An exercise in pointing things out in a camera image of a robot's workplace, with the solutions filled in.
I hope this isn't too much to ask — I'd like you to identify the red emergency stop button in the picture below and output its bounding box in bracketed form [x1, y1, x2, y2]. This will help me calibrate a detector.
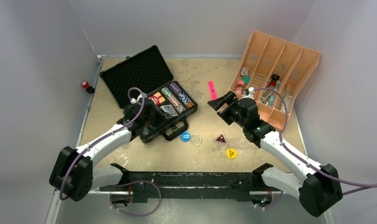
[81, 81, 95, 94]

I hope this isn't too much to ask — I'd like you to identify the pink cup in organizer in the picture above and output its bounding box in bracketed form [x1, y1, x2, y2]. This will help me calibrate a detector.
[235, 80, 245, 95]

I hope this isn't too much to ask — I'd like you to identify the red Texas Hold'em card box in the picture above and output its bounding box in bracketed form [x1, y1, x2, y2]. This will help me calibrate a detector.
[149, 92, 166, 106]

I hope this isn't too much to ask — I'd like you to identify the yellow round button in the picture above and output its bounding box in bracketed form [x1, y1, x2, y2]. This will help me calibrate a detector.
[226, 148, 237, 159]

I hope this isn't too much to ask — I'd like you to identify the orange chip stack in case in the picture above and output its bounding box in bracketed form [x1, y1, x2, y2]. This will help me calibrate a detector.
[186, 102, 194, 108]

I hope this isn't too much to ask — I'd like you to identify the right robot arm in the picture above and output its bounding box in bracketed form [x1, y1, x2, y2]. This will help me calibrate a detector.
[208, 91, 343, 217]

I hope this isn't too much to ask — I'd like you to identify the red triangular button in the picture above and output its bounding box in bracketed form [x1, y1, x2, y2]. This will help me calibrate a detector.
[214, 133, 228, 145]

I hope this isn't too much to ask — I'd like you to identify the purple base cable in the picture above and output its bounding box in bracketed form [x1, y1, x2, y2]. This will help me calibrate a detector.
[109, 180, 163, 217]

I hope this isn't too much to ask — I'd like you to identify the red black item in organizer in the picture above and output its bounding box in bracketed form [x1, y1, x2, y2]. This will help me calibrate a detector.
[266, 74, 280, 88]

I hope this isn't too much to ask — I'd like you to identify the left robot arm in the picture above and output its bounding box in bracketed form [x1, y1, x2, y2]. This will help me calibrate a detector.
[49, 99, 171, 202]

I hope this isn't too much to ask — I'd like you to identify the peach plastic desk organizer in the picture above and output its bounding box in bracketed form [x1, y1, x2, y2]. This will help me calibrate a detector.
[229, 31, 320, 130]

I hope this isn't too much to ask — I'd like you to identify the clear round disc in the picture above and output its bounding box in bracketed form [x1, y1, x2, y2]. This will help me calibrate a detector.
[190, 134, 202, 147]

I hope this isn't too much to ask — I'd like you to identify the purple chip stack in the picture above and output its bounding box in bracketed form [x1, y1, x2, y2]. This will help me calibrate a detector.
[169, 82, 182, 95]

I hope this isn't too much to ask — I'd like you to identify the green chip stack in case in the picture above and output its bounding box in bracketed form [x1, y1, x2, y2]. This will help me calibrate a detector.
[142, 127, 151, 138]

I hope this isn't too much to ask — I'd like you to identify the green white chip stack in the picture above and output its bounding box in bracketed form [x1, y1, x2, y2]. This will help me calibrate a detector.
[161, 87, 186, 113]

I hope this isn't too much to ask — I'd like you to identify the blue playing card deck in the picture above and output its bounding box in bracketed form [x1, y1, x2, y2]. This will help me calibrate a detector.
[160, 105, 178, 117]

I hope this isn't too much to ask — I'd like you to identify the blue white chip stack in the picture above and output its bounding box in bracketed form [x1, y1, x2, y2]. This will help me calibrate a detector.
[178, 92, 191, 105]

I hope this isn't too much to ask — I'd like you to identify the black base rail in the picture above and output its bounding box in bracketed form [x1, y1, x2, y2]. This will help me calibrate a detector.
[83, 171, 300, 205]

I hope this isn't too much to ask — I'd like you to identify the blue round dealer button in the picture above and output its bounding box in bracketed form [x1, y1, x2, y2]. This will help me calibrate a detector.
[180, 132, 191, 142]

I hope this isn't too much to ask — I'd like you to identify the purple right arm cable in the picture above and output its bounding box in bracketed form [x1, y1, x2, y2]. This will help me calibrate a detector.
[251, 87, 377, 197]

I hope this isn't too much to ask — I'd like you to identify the pink highlighter marker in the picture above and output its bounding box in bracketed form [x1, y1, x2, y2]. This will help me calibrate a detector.
[207, 81, 218, 100]

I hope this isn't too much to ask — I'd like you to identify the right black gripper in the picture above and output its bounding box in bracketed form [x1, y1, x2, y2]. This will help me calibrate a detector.
[208, 91, 248, 129]

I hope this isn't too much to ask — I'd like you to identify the black poker set case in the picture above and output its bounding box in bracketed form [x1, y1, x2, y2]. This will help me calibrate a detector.
[100, 45, 198, 143]

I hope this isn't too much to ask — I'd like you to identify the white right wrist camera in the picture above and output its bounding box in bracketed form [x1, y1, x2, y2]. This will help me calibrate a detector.
[243, 87, 255, 100]

